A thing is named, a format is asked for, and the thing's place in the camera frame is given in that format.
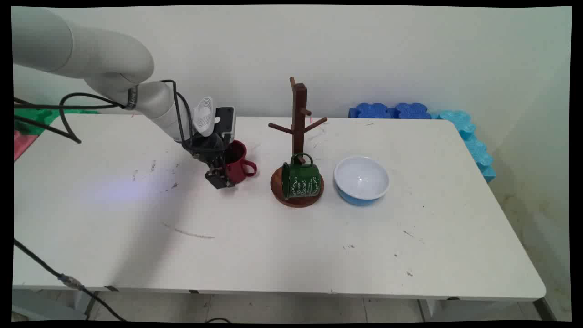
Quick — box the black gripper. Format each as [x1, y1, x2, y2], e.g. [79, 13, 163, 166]
[183, 132, 236, 190]

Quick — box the green enamel mug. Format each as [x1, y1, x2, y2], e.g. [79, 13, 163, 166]
[281, 153, 322, 201]

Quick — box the red enamel mug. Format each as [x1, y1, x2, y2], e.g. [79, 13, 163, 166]
[223, 140, 258, 184]

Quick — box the wooden mug tree stand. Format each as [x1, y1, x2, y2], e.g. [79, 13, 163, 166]
[268, 77, 328, 209]

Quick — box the blue and white bowl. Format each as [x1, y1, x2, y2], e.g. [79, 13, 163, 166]
[334, 156, 390, 206]

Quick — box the dark blue foam mat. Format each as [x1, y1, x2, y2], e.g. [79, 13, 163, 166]
[394, 102, 432, 120]
[348, 102, 395, 120]

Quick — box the green foam mat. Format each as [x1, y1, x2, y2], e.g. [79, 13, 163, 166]
[14, 108, 98, 136]

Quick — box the red foam mat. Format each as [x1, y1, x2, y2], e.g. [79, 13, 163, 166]
[14, 130, 41, 161]

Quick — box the light blue foam mat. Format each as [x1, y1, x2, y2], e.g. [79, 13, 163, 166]
[433, 110, 496, 184]

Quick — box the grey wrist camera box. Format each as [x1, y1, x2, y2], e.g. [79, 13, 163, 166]
[214, 106, 236, 143]

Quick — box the white ribbed wrist mount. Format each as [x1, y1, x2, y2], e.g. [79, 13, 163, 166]
[192, 97, 215, 137]

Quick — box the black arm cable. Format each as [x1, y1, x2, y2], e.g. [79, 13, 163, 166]
[14, 92, 127, 144]
[14, 80, 196, 151]

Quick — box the black cable with metal connector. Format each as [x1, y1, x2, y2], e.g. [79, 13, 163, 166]
[14, 238, 128, 322]

